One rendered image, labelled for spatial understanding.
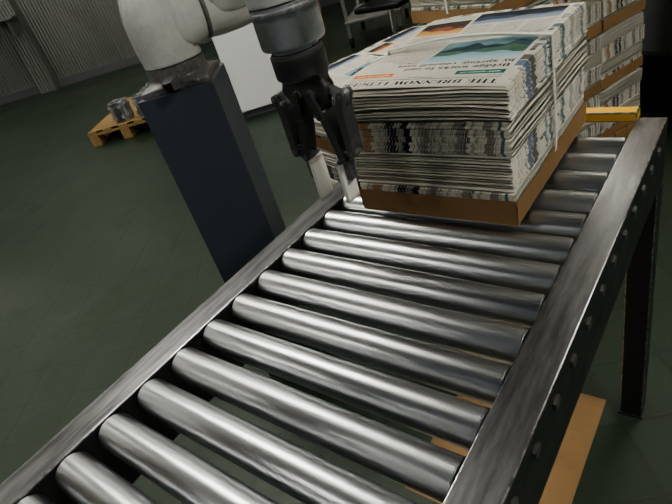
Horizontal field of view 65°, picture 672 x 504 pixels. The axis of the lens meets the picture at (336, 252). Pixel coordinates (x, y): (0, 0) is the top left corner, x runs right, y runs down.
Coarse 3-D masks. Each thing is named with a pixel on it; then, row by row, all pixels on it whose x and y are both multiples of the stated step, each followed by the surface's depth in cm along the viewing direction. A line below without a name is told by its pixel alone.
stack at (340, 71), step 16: (544, 0) 179; (560, 0) 184; (576, 0) 189; (592, 0) 193; (592, 16) 196; (400, 32) 193; (368, 48) 187; (384, 48) 181; (592, 48) 202; (336, 64) 179; (352, 64) 174; (368, 64) 169; (592, 64) 206; (336, 80) 164; (592, 80) 208; (592, 96) 214; (320, 128) 174; (592, 128) 219; (336, 160) 177; (336, 176) 183
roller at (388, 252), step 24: (312, 240) 95; (336, 240) 92; (360, 240) 90; (384, 240) 88; (384, 264) 87; (408, 264) 83; (432, 264) 81; (456, 264) 78; (480, 264) 76; (504, 264) 74; (528, 264) 73; (552, 264) 72; (528, 288) 72
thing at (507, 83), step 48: (480, 48) 83; (528, 48) 76; (384, 96) 80; (432, 96) 75; (480, 96) 71; (528, 96) 74; (384, 144) 86; (432, 144) 80; (480, 144) 76; (528, 144) 80; (432, 192) 86; (480, 192) 80
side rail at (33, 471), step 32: (320, 224) 100; (256, 256) 94; (224, 288) 89; (256, 288) 89; (192, 320) 83; (224, 320) 85; (160, 352) 79; (128, 384) 75; (96, 416) 71; (64, 448) 68; (96, 448) 70; (32, 480) 65; (128, 480) 74
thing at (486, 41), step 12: (492, 36) 86; (504, 36) 84; (516, 36) 83; (528, 36) 82; (540, 36) 80; (408, 48) 95; (420, 48) 93; (432, 48) 91; (444, 48) 89; (456, 48) 87; (468, 48) 85; (552, 72) 81; (552, 84) 84; (552, 96) 84; (552, 108) 87; (552, 120) 88; (552, 132) 88; (552, 144) 89
